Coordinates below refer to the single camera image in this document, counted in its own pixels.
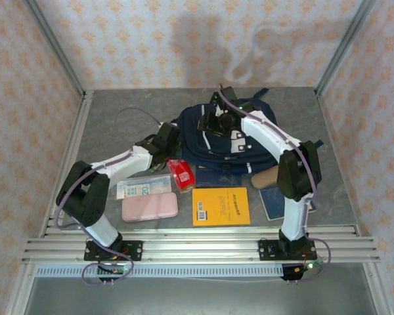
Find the aluminium side rail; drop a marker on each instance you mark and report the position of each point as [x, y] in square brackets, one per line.
[69, 164]

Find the wide aluminium base rail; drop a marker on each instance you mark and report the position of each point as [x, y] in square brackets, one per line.
[200, 251]

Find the aluminium table edge rail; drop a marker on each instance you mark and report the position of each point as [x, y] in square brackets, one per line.
[200, 231]

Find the aluminium frame post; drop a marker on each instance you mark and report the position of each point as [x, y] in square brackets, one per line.
[56, 49]
[343, 49]

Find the clear ruler pouch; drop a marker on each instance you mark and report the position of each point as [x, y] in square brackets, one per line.
[144, 187]

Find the pink pencil case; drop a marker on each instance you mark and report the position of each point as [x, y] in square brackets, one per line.
[149, 207]

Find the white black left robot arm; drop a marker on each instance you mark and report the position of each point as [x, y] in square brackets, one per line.
[128, 164]

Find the red box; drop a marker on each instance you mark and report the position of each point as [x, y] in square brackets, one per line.
[180, 175]

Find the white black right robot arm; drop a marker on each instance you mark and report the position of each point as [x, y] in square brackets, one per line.
[266, 134]

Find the navy blue backpack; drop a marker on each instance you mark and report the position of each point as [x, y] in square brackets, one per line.
[216, 147]

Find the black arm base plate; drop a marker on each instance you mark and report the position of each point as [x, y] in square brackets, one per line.
[136, 251]
[266, 251]

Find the aluminium lower frame strut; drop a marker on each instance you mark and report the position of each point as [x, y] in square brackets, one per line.
[379, 288]
[23, 288]

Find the small circuit board green light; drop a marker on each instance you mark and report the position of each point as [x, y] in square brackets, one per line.
[119, 270]
[297, 269]

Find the navy book with yellow label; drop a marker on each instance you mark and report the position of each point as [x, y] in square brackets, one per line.
[272, 203]

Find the grey sheet metal panel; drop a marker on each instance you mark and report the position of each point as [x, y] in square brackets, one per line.
[200, 295]

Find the tan pouch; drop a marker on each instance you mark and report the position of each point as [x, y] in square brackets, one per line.
[264, 178]

